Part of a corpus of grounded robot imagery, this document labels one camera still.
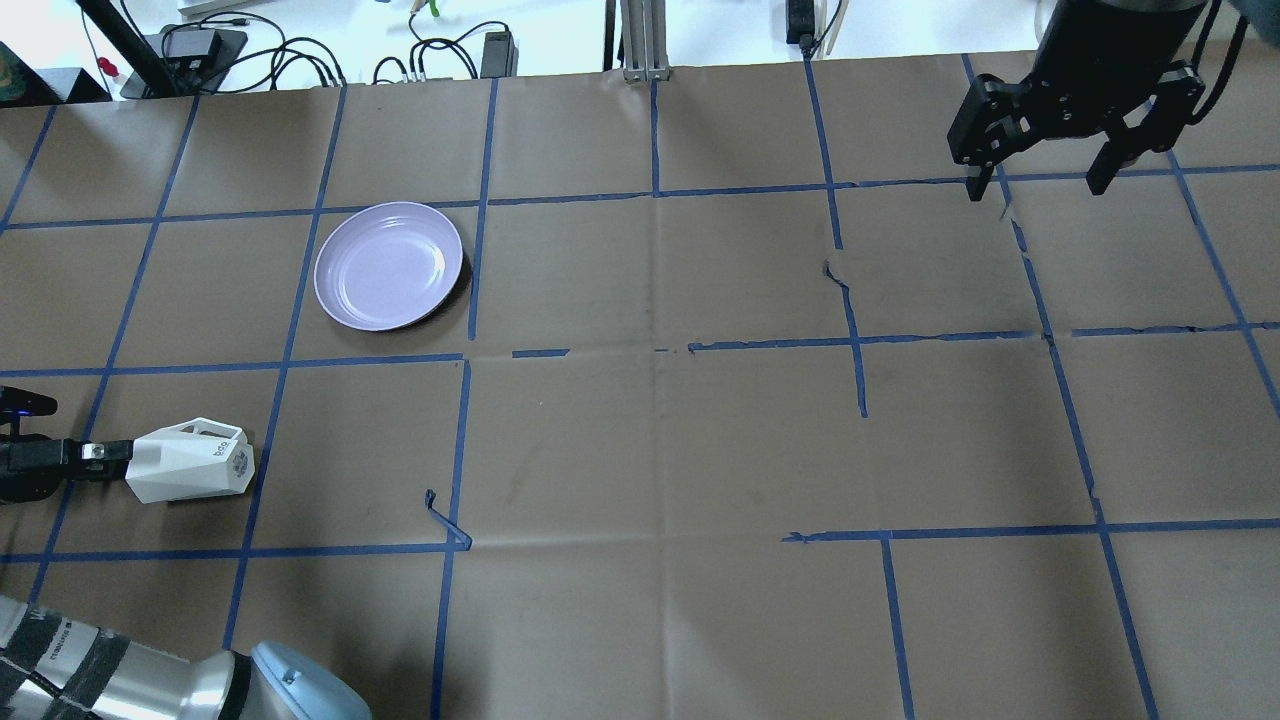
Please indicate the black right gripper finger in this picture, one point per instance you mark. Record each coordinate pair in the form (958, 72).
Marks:
(1114, 156)
(978, 176)

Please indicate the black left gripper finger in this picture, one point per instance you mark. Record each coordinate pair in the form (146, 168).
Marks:
(99, 460)

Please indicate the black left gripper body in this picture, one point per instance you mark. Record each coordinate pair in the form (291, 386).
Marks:
(28, 462)

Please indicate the lilac plate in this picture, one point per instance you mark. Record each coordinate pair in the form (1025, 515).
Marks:
(388, 266)

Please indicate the black monitor stand base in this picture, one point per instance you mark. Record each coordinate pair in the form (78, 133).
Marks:
(200, 57)

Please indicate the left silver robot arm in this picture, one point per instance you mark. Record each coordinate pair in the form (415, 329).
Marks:
(54, 667)

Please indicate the black power adapter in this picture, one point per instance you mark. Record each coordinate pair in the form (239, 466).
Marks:
(500, 55)

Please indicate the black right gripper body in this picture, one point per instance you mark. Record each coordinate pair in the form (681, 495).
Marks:
(1087, 72)

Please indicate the brown paper table cover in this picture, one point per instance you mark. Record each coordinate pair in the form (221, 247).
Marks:
(740, 409)

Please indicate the white faceted cup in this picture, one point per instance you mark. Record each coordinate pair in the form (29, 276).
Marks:
(198, 458)

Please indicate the aluminium frame post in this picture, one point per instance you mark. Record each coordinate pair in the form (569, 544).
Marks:
(644, 41)

